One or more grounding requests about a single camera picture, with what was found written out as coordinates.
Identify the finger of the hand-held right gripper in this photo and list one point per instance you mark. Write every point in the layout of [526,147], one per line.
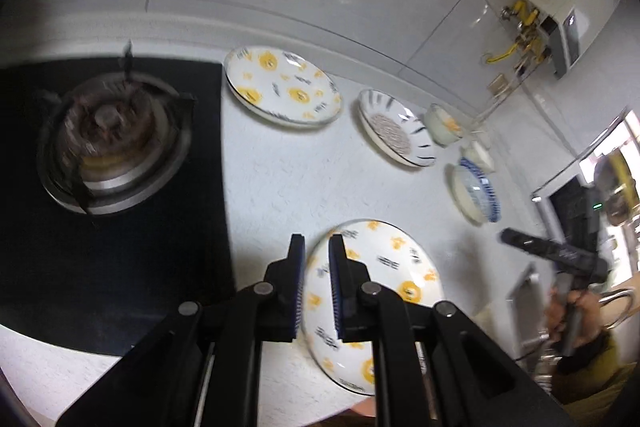
[530,244]

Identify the yellow gas pipe valves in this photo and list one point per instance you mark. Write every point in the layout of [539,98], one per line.
[525,32]

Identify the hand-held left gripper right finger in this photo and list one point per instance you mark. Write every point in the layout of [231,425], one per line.
[334,294]

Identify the stainless steel sink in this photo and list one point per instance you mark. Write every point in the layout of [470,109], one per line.
[525,307]

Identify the beige wall socket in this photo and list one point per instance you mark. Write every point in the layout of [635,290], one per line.
[497,85]

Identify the black striped white plate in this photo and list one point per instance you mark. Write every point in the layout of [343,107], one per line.
[395,131]

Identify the metal stove burner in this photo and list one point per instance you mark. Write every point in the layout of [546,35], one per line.
[110,132]

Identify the plain small white bowl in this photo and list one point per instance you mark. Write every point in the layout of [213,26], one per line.
[478,155]

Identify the yellow print small white bowl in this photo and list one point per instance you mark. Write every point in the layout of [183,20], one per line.
[442,123]

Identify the black glass gas stove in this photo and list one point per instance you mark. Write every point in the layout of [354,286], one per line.
[165,257]

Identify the person's right hand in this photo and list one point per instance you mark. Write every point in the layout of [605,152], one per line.
[587,317]

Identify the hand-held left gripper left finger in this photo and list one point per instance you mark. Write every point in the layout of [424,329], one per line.
[298,287]

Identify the metal frame window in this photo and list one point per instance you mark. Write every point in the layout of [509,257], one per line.
[615,142]

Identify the blue rim white bowl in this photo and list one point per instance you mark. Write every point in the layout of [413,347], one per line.
[472,192]

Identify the yellow print white plate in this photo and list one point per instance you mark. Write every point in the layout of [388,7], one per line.
[390,267]
[282,87]

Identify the person's right forearm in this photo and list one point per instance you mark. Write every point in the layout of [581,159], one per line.
[600,372]

